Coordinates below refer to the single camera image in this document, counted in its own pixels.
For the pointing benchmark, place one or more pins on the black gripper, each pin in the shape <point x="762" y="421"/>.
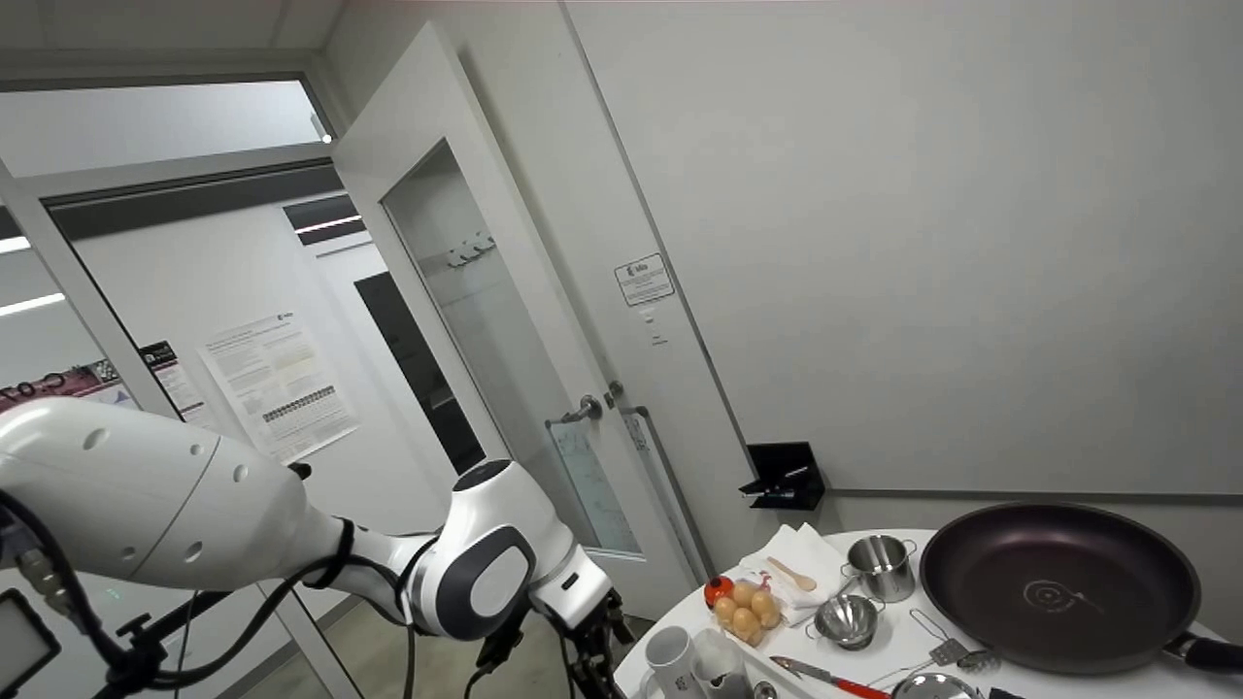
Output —
<point x="604" y="645"/>

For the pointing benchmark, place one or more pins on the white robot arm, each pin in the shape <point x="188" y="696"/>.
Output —
<point x="158" y="500"/>

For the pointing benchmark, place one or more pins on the wooden utensil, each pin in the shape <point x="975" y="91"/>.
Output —
<point x="789" y="573"/>

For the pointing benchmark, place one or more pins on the white paper napkins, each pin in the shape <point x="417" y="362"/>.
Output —
<point x="808" y="545"/>

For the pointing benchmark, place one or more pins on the small steel bowl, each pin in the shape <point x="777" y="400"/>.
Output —
<point x="850" y="619"/>

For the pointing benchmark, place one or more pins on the small steel cup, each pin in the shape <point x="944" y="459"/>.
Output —
<point x="885" y="567"/>

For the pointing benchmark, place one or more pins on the white door dark window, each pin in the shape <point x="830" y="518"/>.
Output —
<point x="415" y="373"/>

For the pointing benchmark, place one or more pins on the small white notice sign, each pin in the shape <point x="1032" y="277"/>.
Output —
<point x="647" y="280"/>

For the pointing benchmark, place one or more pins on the white text poster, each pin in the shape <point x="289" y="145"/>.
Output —
<point x="278" y="383"/>

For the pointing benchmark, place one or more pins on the black frying pan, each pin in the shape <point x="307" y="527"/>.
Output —
<point x="1063" y="585"/>

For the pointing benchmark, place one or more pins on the white door with window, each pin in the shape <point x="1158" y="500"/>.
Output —
<point x="428" y="120"/>

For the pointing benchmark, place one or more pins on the red and green poster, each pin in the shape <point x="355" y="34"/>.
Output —
<point x="59" y="386"/>

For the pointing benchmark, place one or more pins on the black wall bracket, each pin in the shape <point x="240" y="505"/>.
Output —
<point x="789" y="476"/>

